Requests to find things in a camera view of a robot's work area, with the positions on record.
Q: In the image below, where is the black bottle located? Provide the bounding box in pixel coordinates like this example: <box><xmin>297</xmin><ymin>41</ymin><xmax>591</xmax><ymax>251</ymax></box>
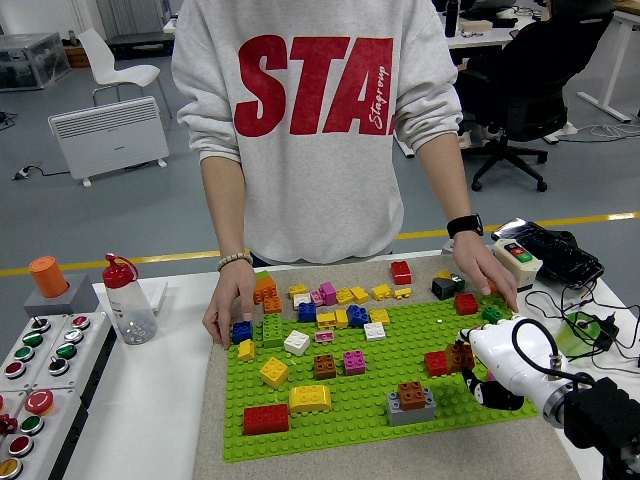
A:
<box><xmin>444</xmin><ymin>0</ymin><xmax>460</xmax><ymax>39</ymax></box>

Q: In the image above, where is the grey-brown mat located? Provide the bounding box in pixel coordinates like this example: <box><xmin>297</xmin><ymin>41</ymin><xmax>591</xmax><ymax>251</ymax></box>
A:
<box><xmin>192</xmin><ymin>252</ymin><xmax>581</xmax><ymax>480</ymax></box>

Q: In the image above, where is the black platform dolly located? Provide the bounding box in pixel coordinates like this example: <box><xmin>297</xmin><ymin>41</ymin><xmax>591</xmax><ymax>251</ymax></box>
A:
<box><xmin>105</xmin><ymin>30</ymin><xmax>176</xmax><ymax>60</ymax></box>

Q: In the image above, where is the green studded baseplate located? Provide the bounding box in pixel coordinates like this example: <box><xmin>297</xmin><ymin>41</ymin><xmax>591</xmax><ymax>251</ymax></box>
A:
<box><xmin>221</xmin><ymin>292</ymin><xmax>541</xmax><ymax>465</ymax></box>

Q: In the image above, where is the large yellow brick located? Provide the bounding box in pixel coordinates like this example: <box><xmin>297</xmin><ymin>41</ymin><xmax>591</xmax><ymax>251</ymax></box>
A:
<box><xmin>259</xmin><ymin>356</ymin><xmax>291</xmax><ymax>389</ymax></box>

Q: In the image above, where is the grey block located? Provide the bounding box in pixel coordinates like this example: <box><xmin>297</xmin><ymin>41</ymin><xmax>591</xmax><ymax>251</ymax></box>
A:
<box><xmin>22</xmin><ymin>273</ymin><xmax>102</xmax><ymax>320</ymax></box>

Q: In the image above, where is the person's left hand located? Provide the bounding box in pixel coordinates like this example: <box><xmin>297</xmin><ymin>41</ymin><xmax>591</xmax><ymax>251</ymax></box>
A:
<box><xmin>452</xmin><ymin>232</ymin><xmax>520</xmax><ymax>312</ymax></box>

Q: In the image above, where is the grey emergency-stop control box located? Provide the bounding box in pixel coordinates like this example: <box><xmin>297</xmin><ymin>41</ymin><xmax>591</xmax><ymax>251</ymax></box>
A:
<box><xmin>0</xmin><ymin>387</ymin><xmax>92</xmax><ymax>480</ymax></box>

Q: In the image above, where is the red long brick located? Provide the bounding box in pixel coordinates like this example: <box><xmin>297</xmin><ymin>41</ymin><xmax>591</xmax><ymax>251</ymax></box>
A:
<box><xmin>242</xmin><ymin>403</ymin><xmax>291</xmax><ymax>437</ymax></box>

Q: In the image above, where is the black office chair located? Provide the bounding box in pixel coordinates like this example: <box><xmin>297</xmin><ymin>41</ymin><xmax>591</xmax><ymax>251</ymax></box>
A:
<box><xmin>442</xmin><ymin>10</ymin><xmax>620</xmax><ymax>193</ymax></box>

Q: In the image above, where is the wooden box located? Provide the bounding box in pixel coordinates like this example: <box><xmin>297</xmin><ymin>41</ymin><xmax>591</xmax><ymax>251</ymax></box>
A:
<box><xmin>63</xmin><ymin>43</ymin><xmax>93</xmax><ymax>70</ymax></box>

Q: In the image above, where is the white panel heater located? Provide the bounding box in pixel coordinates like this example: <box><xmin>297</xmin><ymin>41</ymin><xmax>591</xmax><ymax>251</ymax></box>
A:
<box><xmin>47</xmin><ymin>95</ymin><xmax>171</xmax><ymax>188</ymax></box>

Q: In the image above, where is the beige push-button box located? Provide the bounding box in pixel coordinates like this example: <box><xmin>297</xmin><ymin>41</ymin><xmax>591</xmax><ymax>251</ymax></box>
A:
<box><xmin>492</xmin><ymin>238</ymin><xmax>544</xmax><ymax>294</ymax></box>

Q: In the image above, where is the black floor plug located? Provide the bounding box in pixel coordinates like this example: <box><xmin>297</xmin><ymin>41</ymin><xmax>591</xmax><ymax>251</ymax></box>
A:
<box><xmin>11</xmin><ymin>163</ymin><xmax>45</xmax><ymax>182</ymax></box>

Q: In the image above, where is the orange cylinder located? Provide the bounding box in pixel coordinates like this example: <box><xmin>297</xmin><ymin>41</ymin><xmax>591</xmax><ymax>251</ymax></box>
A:
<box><xmin>28</xmin><ymin>255</ymin><xmax>70</xmax><ymax>299</ymax></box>

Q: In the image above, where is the orange long brick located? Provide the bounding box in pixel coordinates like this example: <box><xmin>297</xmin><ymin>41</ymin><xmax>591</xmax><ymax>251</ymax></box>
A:
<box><xmin>252</xmin><ymin>275</ymin><xmax>280</xmax><ymax>307</ymax></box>

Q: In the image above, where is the person's right hand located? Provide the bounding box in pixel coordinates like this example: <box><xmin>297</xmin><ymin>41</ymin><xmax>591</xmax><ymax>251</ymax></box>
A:
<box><xmin>202</xmin><ymin>259</ymin><xmax>257</xmax><ymax>350</ymax></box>

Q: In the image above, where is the red tall brick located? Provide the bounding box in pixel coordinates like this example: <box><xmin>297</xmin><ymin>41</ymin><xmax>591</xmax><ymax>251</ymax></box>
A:
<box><xmin>390</xmin><ymin>260</ymin><xmax>413</xmax><ymax>287</ymax></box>

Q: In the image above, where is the white chair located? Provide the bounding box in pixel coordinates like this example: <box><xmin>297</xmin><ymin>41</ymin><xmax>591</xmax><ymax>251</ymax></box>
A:
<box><xmin>77</xmin><ymin>28</ymin><xmax>174</xmax><ymax>120</ymax></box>

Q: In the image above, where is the green translucent cup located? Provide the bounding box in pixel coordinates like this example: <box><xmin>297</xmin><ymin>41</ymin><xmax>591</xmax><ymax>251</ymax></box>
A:
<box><xmin>555</xmin><ymin>310</ymin><xmax>600</xmax><ymax>357</ymax></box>

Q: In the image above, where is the grey four-button control box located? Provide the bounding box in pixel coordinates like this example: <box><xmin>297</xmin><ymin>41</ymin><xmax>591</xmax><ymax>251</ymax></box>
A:
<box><xmin>0</xmin><ymin>313</ymin><xmax>69</xmax><ymax>392</ymax></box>
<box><xmin>30</xmin><ymin>311</ymin><xmax>117</xmax><ymax>409</ymax></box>

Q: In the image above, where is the black plug with cord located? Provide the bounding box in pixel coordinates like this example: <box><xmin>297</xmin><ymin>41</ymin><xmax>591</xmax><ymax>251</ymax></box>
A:
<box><xmin>523</xmin><ymin>287</ymin><xmax>640</xmax><ymax>377</ymax></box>

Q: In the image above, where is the grey long brick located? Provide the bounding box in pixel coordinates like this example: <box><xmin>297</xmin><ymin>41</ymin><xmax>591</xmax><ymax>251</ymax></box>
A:
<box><xmin>385</xmin><ymin>389</ymin><xmax>437</xmax><ymax>428</ymax></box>

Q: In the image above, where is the black handheld controller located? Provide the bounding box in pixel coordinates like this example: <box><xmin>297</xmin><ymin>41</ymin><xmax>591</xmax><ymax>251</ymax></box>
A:
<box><xmin>490</xmin><ymin>216</ymin><xmax>605</xmax><ymax>292</ymax></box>

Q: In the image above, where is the lime green tall brick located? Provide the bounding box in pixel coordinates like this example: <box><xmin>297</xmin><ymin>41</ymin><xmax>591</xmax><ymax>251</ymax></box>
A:
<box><xmin>261</xmin><ymin>313</ymin><xmax>285</xmax><ymax>350</ymax></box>

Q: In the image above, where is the orange-brown brick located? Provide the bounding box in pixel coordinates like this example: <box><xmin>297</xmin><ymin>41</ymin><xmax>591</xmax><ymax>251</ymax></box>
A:
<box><xmin>397</xmin><ymin>381</ymin><xmax>429</xmax><ymax>412</ymax></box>

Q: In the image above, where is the dark brown brick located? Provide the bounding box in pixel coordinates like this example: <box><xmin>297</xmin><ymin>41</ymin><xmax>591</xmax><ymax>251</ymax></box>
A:
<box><xmin>445</xmin><ymin>342</ymin><xmax>476</xmax><ymax>375</ymax></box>

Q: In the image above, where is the standing person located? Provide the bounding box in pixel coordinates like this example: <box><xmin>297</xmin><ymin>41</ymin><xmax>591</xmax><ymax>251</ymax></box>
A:
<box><xmin>170</xmin><ymin>0</ymin><xmax>521</xmax><ymax>351</ymax></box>

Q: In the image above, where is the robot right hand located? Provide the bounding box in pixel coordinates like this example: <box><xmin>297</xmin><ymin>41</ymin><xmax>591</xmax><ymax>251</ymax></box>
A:
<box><xmin>456</xmin><ymin>317</ymin><xmax>571</xmax><ymax>413</ymax></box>

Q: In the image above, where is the white desk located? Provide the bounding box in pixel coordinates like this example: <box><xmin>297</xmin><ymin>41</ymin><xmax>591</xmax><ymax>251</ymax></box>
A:
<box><xmin>393</xmin><ymin>20</ymin><xmax>522</xmax><ymax>160</ymax></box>
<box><xmin>576</xmin><ymin>8</ymin><xmax>640</xmax><ymax>124</ymax></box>

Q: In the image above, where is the clear storage crate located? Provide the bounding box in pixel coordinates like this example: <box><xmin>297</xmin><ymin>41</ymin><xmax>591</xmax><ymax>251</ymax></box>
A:
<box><xmin>0</xmin><ymin>32</ymin><xmax>73</xmax><ymax>93</ymax></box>

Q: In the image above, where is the clear bottle red cap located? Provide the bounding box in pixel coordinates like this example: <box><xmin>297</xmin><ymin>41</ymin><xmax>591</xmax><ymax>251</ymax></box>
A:
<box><xmin>101</xmin><ymin>252</ymin><xmax>159</xmax><ymax>347</ymax></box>

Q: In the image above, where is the white flat panel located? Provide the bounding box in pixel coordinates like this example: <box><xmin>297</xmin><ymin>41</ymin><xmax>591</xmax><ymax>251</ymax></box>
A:
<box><xmin>134</xmin><ymin>278</ymin><xmax>169</xmax><ymax>314</ymax></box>

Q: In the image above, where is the yellow curved brick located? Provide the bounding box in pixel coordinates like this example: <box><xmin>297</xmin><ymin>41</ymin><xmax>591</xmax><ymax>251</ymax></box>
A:
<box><xmin>288</xmin><ymin>384</ymin><xmax>333</xmax><ymax>415</ymax></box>

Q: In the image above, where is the bead bracelet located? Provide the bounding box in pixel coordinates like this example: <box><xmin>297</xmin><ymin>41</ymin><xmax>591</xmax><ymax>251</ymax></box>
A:
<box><xmin>215</xmin><ymin>251</ymin><xmax>255</xmax><ymax>274</ymax></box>

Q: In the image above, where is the black slope brick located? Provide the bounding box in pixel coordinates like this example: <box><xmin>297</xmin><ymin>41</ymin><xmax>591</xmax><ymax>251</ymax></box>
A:
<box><xmin>430</xmin><ymin>276</ymin><xmax>457</xmax><ymax>301</ymax></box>

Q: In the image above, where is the black smartwatch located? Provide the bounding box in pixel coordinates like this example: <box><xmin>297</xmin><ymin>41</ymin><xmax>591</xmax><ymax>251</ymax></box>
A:
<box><xmin>445</xmin><ymin>213</ymin><xmax>485</xmax><ymax>240</ymax></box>

